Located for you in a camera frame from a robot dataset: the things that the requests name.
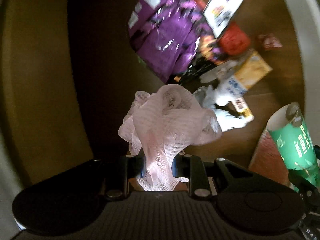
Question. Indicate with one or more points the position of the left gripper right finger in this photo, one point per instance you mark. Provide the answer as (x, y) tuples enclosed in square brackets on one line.
[(192, 167)]

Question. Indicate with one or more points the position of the small red candy wrapper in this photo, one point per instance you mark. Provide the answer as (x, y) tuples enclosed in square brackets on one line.
[(269, 42)]

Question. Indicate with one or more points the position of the red plastic bag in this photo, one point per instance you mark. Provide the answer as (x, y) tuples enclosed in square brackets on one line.
[(234, 41)]

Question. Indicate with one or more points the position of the green paper cup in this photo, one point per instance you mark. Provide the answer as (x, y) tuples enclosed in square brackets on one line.
[(289, 131)]

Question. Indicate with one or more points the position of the purple snack bag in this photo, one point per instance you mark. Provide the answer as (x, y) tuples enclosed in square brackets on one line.
[(165, 34)]

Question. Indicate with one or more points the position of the pink foam fruit net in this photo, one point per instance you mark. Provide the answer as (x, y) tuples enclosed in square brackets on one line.
[(162, 125)]

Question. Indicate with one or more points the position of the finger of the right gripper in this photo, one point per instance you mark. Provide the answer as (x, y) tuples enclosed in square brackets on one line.
[(309, 192)]

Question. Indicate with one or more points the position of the yellow paper packet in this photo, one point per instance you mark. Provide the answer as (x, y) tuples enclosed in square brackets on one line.
[(251, 71)]

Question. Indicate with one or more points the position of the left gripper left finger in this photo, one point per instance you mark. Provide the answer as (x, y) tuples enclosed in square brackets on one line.
[(135, 167)]

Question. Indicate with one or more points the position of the white purple carton box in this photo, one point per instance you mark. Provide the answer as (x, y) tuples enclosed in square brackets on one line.
[(218, 14)]

